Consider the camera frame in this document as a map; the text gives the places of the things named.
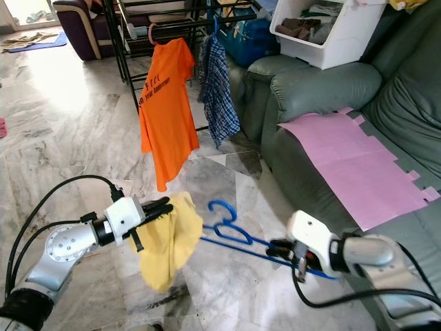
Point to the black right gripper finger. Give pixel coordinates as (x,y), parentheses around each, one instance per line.
(282,252)
(282,242)

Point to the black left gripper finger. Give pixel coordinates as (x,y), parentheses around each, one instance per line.
(157,216)
(160,203)

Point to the yellow shirt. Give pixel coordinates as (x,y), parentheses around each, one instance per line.
(165,245)

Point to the royal blue plastic hanger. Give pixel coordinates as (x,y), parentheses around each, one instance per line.
(222,202)

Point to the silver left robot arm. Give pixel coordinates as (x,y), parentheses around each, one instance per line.
(69,248)

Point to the pink plastic hanger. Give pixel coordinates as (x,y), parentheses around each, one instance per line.
(154,31)

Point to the sky blue plastic hanger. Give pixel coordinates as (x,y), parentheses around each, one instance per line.
(213,25)

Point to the orange t-shirt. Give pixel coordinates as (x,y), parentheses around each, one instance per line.
(169,117)

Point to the pink foam mat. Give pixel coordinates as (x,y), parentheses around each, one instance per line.
(351,165)

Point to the blue plaid shirt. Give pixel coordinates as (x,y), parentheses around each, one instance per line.
(219,96)

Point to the black metal drying rack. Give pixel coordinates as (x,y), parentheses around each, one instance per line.
(124,69)

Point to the green leather sofa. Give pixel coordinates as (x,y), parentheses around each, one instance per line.
(310,89)

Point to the pink floor cloth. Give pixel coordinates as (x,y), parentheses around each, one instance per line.
(3,127)

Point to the teal blue bag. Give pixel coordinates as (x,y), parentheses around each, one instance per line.
(251,45)

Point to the purple armchair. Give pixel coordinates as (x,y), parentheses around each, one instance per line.
(83,31)

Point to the blue floor mat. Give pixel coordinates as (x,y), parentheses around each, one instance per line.
(41,47)

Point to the white storage bin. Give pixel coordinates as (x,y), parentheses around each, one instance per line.
(351,41)

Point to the brown floor rag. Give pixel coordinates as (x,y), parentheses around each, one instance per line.
(24,38)

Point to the folded clothes pile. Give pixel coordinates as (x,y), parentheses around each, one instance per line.
(303,24)

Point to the mustard yellow cloth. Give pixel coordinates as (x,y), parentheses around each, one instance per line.
(406,3)

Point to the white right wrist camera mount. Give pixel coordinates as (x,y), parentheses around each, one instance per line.
(315,238)

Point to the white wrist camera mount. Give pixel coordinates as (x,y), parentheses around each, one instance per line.
(315,238)
(125,217)

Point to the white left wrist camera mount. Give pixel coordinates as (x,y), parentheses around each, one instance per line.
(125,217)

